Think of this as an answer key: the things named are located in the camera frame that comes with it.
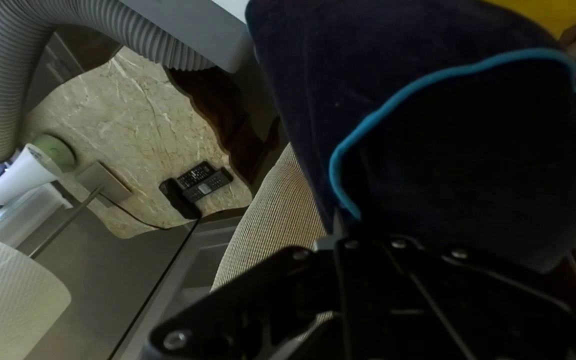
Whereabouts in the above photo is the yellow pillow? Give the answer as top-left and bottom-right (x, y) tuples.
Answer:
(478, 0), (576, 41)

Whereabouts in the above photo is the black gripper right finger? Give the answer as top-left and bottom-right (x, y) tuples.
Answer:
(350, 232), (576, 360)

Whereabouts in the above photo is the marble top side table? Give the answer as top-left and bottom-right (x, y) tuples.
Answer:
(23, 44), (258, 239)

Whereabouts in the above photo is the green desk lamp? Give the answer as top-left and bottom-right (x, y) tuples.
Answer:
(0, 131), (78, 207)

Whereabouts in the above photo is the dark navy cloth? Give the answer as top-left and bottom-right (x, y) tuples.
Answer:
(245, 0), (576, 275)

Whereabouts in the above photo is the grey ribbed exhaust hose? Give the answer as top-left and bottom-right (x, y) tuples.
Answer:
(0, 0), (218, 166)

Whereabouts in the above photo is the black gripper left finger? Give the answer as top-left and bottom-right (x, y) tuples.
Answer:
(146, 234), (355, 360)

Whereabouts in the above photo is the table lamp with drum shade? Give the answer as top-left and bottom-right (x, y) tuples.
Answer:
(0, 157), (136, 360)

